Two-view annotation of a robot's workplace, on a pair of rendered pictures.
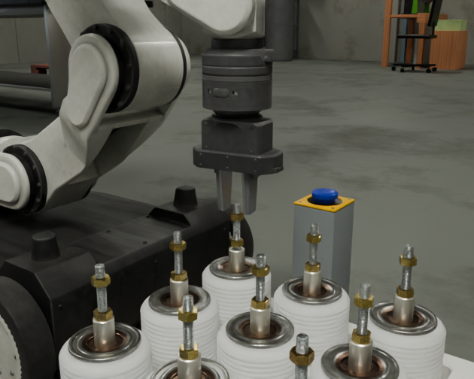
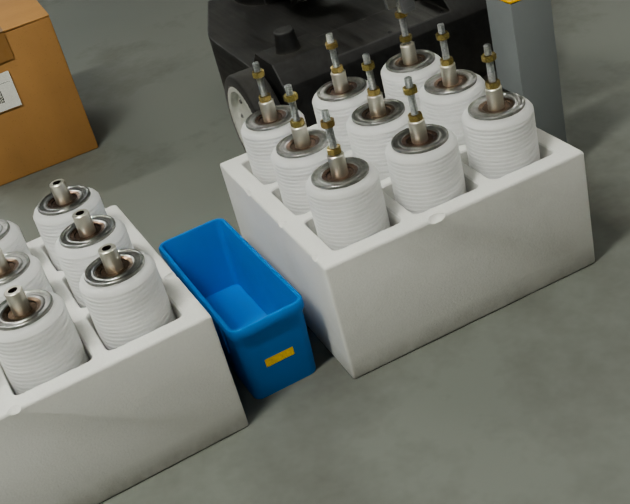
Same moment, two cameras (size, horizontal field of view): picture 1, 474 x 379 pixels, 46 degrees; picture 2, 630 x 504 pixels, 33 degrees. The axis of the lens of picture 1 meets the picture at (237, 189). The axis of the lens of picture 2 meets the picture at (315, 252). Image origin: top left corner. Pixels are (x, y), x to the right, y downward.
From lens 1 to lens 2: 98 cm
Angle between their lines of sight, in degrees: 37
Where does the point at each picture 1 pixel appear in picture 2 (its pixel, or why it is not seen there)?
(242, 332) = (363, 114)
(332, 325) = (455, 113)
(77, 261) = (312, 53)
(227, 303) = (394, 93)
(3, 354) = not seen: hidden behind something
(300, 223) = (491, 14)
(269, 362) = (370, 135)
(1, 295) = (245, 84)
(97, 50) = not seen: outside the picture
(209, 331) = not seen: hidden behind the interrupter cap
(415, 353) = (485, 134)
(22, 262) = (267, 55)
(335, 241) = (518, 33)
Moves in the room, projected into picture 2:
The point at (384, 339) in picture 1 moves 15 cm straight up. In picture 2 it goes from (466, 123) to (448, 16)
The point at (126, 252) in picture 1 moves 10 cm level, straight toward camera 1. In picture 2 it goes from (366, 43) to (351, 67)
